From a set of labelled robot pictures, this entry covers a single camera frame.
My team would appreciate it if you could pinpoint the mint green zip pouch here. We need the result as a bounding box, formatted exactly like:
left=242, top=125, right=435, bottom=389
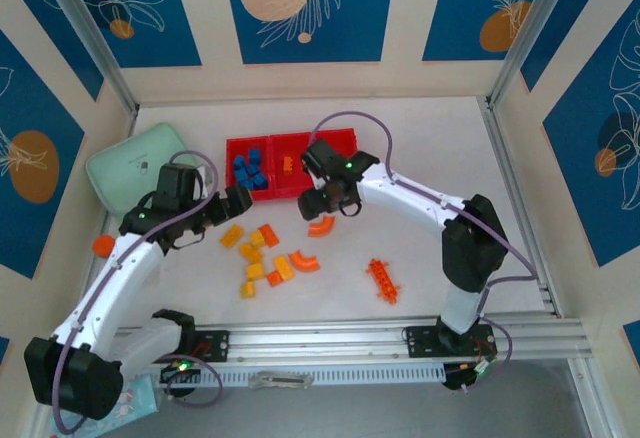
left=85, top=122, right=204, bottom=219

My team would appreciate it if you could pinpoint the clear plastic tool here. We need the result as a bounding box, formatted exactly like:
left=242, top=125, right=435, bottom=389
left=248, top=371, right=314, bottom=390

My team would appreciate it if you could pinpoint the aluminium frame post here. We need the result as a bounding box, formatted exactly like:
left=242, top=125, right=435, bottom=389
left=37, top=0, right=140, bottom=114
left=487, top=0, right=586, bottom=107

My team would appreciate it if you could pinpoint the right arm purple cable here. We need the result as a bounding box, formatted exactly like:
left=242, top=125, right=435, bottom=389
left=308, top=111, right=540, bottom=389

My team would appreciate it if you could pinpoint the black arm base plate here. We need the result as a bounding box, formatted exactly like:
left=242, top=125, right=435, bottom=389
left=405, top=325, right=496, bottom=359
left=164, top=328, right=231, bottom=364

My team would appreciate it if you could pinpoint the orange spiked lego beam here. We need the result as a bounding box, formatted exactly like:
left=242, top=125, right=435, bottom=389
left=366, top=256, right=404, bottom=307

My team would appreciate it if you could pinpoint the aluminium mounting rail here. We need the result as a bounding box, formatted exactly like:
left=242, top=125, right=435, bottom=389
left=114, top=315, right=594, bottom=367

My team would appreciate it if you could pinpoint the long yellow lego brick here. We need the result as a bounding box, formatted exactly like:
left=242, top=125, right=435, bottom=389
left=238, top=242, right=264, bottom=265
left=220, top=224, right=245, bottom=249

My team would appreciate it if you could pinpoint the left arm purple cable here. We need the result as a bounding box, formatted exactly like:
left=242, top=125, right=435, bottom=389
left=49, top=150, right=225, bottom=434

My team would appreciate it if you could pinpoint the black controller board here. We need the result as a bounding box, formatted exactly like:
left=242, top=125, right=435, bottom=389
left=442, top=361, right=494, bottom=394
left=158, top=361, right=202, bottom=385

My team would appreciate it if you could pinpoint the orange curved lego piece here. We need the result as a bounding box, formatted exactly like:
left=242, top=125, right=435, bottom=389
left=307, top=215, right=338, bottom=239
left=287, top=249, right=321, bottom=274

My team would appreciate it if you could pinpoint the rabbit print tissue pack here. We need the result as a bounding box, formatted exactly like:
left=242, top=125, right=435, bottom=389
left=99, top=376, right=161, bottom=432

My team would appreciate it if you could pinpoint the white slotted cable duct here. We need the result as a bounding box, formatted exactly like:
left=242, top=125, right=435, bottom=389
left=149, top=365, right=446, bottom=390

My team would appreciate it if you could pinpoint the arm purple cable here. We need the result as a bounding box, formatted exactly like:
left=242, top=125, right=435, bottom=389
left=308, top=111, right=540, bottom=389
left=49, top=150, right=225, bottom=434

